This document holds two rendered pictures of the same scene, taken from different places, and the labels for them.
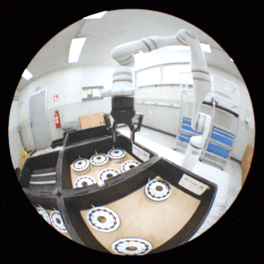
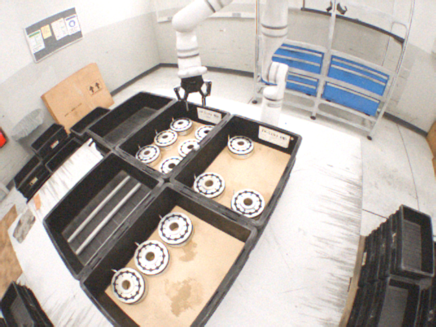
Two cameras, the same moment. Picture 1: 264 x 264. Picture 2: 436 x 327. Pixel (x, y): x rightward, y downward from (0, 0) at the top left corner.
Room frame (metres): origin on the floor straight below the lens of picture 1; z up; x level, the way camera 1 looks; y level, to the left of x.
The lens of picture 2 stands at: (-0.35, 0.17, 1.37)
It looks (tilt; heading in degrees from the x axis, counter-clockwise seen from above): 47 degrees down; 342
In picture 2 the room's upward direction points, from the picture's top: 5 degrees counter-clockwise
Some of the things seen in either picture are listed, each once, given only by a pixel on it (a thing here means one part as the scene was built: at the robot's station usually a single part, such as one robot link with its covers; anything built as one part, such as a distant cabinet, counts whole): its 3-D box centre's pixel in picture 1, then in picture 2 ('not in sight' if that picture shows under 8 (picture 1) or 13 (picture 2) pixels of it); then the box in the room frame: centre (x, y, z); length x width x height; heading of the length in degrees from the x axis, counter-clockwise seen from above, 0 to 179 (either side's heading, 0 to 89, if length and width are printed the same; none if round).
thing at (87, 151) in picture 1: (102, 165); (176, 141); (0.27, 0.13, 0.87); 0.40 x 0.30 x 0.11; 126
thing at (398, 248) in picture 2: not in sight; (396, 254); (-0.65, -0.83, 0.37); 0.40 x 0.30 x 0.45; 130
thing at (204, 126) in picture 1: (200, 131); (275, 81); (0.27, -0.32, 1.03); 0.09 x 0.09 x 0.17; 39
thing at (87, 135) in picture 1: (90, 141); (132, 123); (0.51, 0.31, 0.87); 0.40 x 0.30 x 0.11; 126
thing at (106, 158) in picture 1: (99, 158); (165, 137); (0.32, 0.17, 0.86); 0.10 x 0.10 x 0.01
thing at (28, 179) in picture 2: (59, 147); (35, 181); (1.14, 1.70, 0.31); 0.40 x 0.30 x 0.34; 130
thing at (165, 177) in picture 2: (100, 156); (173, 131); (0.27, 0.13, 0.92); 0.40 x 0.30 x 0.02; 126
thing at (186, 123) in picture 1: (194, 132); (290, 67); (1.37, -1.39, 0.60); 0.72 x 0.03 x 0.56; 40
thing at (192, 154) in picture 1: (190, 158); (270, 111); (0.28, -0.32, 0.87); 0.09 x 0.09 x 0.17; 34
